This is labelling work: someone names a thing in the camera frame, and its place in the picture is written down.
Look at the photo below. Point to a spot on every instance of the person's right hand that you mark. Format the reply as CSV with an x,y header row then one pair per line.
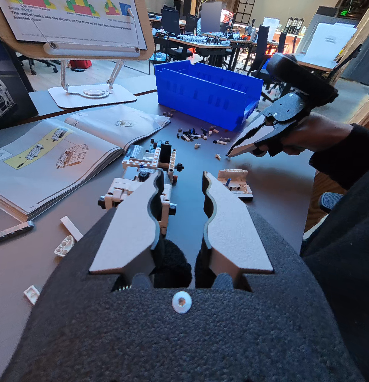
x,y
315,134

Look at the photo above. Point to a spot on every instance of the lego instruction booklet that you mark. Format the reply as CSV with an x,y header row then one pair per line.
x,y
53,167

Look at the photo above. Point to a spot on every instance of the person's black sweater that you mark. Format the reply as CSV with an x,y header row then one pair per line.
x,y
345,268

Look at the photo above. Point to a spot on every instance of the black lego set box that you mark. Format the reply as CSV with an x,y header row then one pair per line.
x,y
11,89

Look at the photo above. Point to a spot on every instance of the small white lego plate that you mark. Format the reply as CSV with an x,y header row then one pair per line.
x,y
31,294

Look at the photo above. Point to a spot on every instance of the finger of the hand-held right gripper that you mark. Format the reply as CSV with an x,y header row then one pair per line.
x,y
244,147
246,128

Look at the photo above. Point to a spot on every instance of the black office chair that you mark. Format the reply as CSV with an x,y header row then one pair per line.
x,y
262,38
190,24
281,41
170,21

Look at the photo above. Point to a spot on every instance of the white translucent container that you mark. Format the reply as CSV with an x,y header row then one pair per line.
x,y
271,25

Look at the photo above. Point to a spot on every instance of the grey lego beam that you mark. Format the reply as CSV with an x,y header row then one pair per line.
x,y
14,231

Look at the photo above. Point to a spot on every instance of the printed instruction sheet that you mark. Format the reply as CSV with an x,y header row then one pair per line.
x,y
77,32

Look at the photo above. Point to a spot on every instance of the lego truck model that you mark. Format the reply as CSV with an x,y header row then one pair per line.
x,y
136,162

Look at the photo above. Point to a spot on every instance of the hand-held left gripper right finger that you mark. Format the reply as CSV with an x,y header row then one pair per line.
x,y
235,238

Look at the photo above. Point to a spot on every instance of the white bent lego liftarm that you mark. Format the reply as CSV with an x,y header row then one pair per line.
x,y
64,246

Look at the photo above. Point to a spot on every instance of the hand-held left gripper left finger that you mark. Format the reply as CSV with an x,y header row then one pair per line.
x,y
127,235

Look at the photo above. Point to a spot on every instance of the beige lego sub-assembly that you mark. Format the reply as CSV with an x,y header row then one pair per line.
x,y
232,176

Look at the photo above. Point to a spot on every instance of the blue plastic bin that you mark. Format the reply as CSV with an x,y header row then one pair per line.
x,y
202,95

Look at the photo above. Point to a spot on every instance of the small lego pieces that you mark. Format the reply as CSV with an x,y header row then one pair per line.
x,y
189,136

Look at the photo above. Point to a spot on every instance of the long white lego tile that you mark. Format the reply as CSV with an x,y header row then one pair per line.
x,y
71,228

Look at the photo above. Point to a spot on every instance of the person's right forearm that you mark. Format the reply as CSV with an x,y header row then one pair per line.
x,y
345,158

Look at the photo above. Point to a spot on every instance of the wooden document stand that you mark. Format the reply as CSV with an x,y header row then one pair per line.
x,y
122,95

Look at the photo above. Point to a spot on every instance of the wooden-top desk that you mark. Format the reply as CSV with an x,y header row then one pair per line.
x,y
312,64
187,41

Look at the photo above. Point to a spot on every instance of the red bag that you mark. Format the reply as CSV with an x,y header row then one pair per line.
x,y
80,64

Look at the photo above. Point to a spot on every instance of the white folded paper sign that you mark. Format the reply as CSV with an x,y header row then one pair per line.
x,y
327,41

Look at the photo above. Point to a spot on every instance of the row of small white models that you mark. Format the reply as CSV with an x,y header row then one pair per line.
x,y
190,38

